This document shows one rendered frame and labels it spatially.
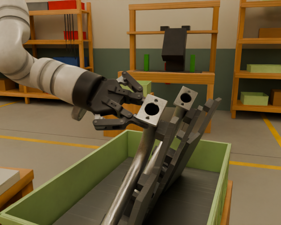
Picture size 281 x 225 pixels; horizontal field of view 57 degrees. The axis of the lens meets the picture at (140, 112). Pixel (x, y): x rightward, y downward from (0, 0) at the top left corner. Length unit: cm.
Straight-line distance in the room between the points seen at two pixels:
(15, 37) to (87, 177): 47
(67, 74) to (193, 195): 54
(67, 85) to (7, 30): 19
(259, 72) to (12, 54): 466
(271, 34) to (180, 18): 173
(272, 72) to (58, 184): 464
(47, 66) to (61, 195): 37
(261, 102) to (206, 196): 436
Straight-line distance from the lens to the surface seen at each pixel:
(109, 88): 50
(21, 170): 108
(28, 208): 69
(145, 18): 575
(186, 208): 80
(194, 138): 78
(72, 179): 80
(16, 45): 59
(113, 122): 47
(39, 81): 55
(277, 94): 519
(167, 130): 50
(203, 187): 91
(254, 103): 513
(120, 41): 589
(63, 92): 52
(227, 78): 557
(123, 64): 588
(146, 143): 55
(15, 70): 60
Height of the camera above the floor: 129
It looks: 14 degrees down
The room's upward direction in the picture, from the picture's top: straight up
